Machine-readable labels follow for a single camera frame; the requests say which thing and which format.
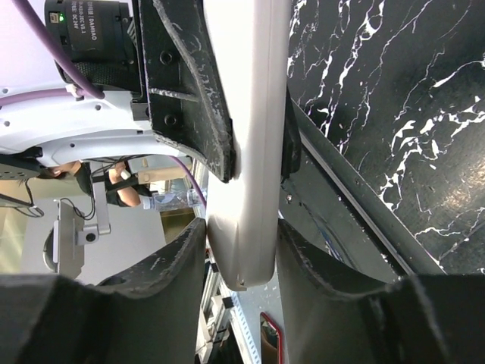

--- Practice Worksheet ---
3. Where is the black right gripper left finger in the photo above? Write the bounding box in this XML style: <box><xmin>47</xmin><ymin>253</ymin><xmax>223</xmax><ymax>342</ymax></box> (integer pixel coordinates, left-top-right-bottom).
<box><xmin>1</xmin><ymin>218</ymin><xmax>206</xmax><ymax>363</ymax></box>

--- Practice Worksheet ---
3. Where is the person in background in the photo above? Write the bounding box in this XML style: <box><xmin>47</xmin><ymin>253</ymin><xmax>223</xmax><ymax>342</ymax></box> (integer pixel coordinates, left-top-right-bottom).
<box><xmin>36</xmin><ymin>158</ymin><xmax>152</xmax><ymax>209</ymax></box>

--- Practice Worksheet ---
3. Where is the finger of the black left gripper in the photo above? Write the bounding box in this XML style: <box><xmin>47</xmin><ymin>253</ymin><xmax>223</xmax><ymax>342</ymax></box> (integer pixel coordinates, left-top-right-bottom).
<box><xmin>281</xmin><ymin>89</ymin><xmax>302</xmax><ymax>178</ymax></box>

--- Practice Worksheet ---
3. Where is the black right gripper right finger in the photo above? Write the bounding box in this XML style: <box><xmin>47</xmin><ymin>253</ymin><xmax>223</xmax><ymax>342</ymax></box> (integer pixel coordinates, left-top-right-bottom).
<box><xmin>277</xmin><ymin>220</ymin><xmax>484</xmax><ymax>363</ymax></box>

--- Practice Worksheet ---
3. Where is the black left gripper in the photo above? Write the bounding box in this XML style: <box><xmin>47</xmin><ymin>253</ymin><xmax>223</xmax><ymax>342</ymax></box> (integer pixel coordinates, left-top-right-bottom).
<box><xmin>131</xmin><ymin>1</ymin><xmax>236</xmax><ymax>183</ymax></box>

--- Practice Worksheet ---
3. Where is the clear plastic water bottle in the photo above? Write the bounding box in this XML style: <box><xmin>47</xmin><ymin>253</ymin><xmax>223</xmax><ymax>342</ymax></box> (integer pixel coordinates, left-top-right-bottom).
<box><xmin>140</xmin><ymin>189</ymin><xmax>204</xmax><ymax>212</ymax></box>

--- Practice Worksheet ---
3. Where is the red framed phone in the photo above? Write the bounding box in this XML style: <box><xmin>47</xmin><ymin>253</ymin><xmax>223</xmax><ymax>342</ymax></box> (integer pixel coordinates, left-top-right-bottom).
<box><xmin>260</xmin><ymin>312</ymin><xmax>283</xmax><ymax>364</ymax></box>

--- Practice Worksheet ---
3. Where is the white red remote control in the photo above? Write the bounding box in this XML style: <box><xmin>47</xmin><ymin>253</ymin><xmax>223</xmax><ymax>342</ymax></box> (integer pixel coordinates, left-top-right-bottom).
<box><xmin>204</xmin><ymin>1</ymin><xmax>292</xmax><ymax>291</ymax></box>

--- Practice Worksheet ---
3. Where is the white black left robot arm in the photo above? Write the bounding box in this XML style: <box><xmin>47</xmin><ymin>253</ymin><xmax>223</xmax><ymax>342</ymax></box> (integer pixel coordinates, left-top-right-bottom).
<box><xmin>1</xmin><ymin>1</ymin><xmax>302</xmax><ymax>184</ymax></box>

